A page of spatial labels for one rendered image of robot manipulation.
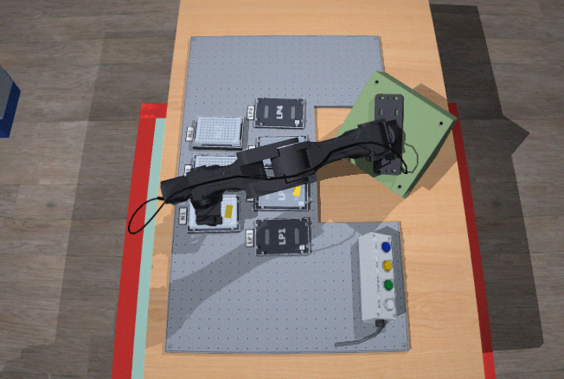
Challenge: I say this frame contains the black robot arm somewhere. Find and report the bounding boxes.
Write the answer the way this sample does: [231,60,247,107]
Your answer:
[160,93,403,209]

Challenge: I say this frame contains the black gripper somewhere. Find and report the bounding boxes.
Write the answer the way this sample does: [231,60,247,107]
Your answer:
[195,194,223,227]

